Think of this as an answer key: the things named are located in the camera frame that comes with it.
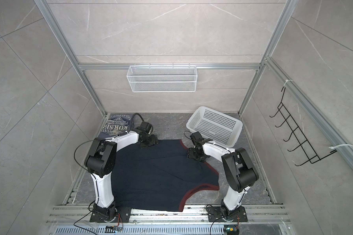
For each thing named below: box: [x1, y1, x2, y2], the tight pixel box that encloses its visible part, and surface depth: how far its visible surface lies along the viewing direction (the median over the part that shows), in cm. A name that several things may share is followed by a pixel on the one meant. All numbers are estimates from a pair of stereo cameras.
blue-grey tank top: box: [96, 113, 133, 139], surface depth 109 cm
